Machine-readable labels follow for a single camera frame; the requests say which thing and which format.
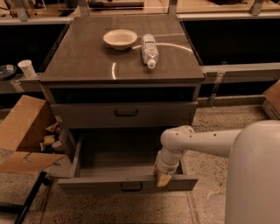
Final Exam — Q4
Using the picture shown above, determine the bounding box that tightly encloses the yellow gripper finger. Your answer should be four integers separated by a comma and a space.
154, 164, 172, 187

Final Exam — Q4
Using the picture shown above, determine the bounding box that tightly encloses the grey drawer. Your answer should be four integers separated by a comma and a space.
59, 128, 198, 194
52, 101, 198, 129

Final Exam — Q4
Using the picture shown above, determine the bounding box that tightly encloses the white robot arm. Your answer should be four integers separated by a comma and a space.
155, 120, 280, 224

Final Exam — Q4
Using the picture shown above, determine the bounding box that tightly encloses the grey top drawer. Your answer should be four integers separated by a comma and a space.
52, 101, 198, 129

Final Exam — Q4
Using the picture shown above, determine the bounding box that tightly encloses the grey drawer cabinet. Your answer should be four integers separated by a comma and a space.
39, 14, 206, 165

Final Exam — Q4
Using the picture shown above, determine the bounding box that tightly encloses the open cardboard box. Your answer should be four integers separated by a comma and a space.
0, 95, 75, 178

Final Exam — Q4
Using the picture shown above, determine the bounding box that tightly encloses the white plastic bottle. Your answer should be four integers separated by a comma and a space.
141, 34, 158, 69

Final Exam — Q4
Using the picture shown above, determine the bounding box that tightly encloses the cardboard box at right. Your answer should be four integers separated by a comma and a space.
262, 80, 280, 120

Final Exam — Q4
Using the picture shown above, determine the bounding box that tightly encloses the black metal stand leg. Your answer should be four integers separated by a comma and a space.
0, 171, 51, 224

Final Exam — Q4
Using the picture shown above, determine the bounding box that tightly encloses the white ceramic bowl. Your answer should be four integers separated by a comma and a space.
103, 29, 137, 51

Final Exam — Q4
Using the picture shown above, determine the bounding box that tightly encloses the white paper cup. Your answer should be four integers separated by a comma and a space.
17, 59, 36, 78

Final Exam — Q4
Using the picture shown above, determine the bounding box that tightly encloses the clear acrylic bracket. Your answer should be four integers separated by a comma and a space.
208, 72, 225, 107

